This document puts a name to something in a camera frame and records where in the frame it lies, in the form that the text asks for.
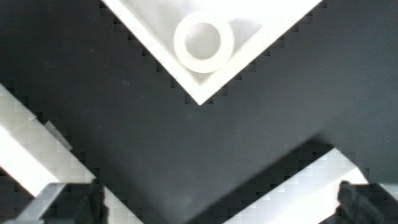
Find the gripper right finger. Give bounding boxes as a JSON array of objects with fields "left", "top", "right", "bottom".
[{"left": 335, "top": 181, "right": 398, "bottom": 224}]

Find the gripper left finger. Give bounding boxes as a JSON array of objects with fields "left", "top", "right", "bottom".
[{"left": 17, "top": 182, "right": 107, "bottom": 224}]

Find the white square tabletop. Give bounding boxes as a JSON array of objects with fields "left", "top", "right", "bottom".
[{"left": 102, "top": 0, "right": 322, "bottom": 103}]

